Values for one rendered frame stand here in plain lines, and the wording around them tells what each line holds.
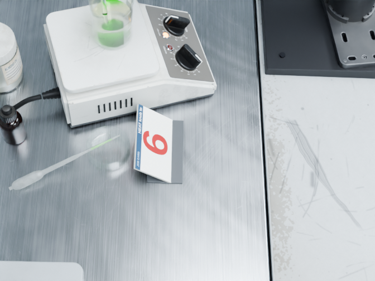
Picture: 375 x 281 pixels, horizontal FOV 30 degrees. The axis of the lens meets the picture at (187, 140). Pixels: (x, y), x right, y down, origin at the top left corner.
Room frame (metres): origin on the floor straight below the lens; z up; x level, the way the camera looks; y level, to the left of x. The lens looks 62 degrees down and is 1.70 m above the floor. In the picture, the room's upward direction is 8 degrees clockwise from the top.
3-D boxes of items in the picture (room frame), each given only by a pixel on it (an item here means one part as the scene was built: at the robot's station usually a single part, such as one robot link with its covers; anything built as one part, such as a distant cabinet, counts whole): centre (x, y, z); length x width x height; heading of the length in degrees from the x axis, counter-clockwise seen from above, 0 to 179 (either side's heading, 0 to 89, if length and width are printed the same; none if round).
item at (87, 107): (0.51, 0.10, 0.94); 0.22 x 0.13 x 0.08; 115
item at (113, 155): (0.39, 0.10, 0.91); 0.06 x 0.06 x 0.02
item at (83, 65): (0.50, 0.12, 0.98); 0.12 x 0.12 x 0.01; 25
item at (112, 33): (0.51, 0.11, 1.02); 0.06 x 0.05 x 0.08; 155
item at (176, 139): (0.40, 0.03, 0.92); 0.09 x 0.06 x 0.04; 7
